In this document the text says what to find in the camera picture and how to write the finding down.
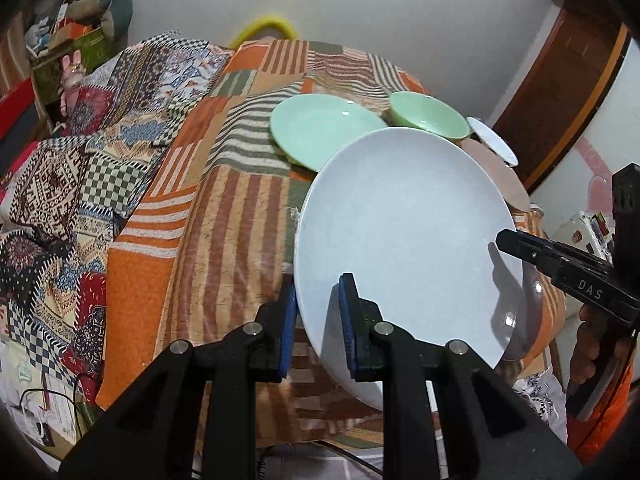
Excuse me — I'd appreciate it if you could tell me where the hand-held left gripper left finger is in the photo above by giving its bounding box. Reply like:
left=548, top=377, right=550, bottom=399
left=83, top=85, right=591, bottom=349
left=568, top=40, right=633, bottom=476
left=59, top=272, right=301, bottom=480

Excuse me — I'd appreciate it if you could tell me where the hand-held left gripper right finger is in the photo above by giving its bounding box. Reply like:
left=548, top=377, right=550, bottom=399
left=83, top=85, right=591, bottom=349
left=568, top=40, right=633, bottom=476
left=338, top=272, right=586, bottom=480

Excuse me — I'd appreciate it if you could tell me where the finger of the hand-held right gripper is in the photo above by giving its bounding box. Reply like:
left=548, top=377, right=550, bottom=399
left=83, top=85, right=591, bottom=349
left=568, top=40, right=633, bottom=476
left=496, top=229, right=572, bottom=282

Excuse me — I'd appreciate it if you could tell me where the large white plate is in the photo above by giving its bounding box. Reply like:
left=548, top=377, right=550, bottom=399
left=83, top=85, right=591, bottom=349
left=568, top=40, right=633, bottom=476
left=293, top=127, right=523, bottom=411

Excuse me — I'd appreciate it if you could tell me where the person's right forearm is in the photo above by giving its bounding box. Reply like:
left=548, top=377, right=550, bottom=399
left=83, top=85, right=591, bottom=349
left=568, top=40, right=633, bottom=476
left=567, top=360, right=633, bottom=461

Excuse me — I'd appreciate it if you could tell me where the person's right hand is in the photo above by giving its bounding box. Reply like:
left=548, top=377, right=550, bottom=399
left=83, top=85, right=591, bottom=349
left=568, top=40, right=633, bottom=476
left=566, top=305, right=603, bottom=397

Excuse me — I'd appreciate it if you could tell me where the white fridge with magnets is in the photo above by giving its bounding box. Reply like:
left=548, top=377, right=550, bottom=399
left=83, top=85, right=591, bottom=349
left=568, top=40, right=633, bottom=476
left=550, top=210, right=615, bottom=262

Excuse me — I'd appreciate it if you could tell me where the pink heart sticker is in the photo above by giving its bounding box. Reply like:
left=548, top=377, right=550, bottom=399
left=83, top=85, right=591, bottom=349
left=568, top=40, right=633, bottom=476
left=575, top=137, right=621, bottom=211

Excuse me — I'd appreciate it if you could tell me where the pink plate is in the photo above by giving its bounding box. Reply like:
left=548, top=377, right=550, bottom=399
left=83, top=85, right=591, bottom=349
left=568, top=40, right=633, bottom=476
left=460, top=137, right=532, bottom=211

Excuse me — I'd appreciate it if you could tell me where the small white plate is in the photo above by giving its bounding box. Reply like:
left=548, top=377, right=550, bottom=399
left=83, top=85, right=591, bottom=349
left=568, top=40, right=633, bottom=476
left=466, top=116, right=519, bottom=167

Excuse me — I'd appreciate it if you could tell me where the orange striped blanket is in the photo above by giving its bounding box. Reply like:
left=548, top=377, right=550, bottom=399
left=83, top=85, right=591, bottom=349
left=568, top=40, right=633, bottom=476
left=95, top=37, right=568, bottom=456

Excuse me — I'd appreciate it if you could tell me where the brown wooden door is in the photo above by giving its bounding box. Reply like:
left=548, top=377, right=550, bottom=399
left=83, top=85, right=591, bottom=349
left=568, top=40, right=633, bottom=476
left=492, top=5, right=632, bottom=193

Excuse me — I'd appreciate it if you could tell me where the green bowl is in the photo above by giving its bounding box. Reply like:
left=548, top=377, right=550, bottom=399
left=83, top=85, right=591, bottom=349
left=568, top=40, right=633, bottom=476
left=389, top=91, right=472, bottom=142

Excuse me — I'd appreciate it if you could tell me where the green plate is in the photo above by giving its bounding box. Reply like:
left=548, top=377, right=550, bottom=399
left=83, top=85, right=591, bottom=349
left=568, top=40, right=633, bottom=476
left=270, top=94, right=390, bottom=173

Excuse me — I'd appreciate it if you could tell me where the patchwork patterned blanket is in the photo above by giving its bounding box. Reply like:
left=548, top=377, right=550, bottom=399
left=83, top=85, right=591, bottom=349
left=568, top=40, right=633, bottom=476
left=0, top=30, right=236, bottom=401

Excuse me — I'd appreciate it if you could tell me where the yellow foam tube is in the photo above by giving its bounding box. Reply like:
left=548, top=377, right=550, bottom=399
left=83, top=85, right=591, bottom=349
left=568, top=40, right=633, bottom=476
left=227, top=14, right=299, bottom=48

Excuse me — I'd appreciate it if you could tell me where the pink doll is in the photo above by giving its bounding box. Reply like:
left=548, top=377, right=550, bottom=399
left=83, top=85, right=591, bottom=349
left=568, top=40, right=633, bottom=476
left=60, top=52, right=88, bottom=113

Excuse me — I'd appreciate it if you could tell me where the green cardboard box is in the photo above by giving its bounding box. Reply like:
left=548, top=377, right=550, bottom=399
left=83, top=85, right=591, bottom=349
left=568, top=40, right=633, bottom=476
left=30, top=22, right=108, bottom=106

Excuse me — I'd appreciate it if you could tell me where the grey-green plush toy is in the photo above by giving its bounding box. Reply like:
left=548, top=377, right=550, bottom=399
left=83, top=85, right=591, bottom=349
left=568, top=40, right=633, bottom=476
left=70, top=0, right=133, bottom=41

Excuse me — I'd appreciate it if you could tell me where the black cable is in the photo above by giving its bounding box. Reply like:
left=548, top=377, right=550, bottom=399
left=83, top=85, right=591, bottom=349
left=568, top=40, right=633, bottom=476
left=20, top=387, right=87, bottom=443

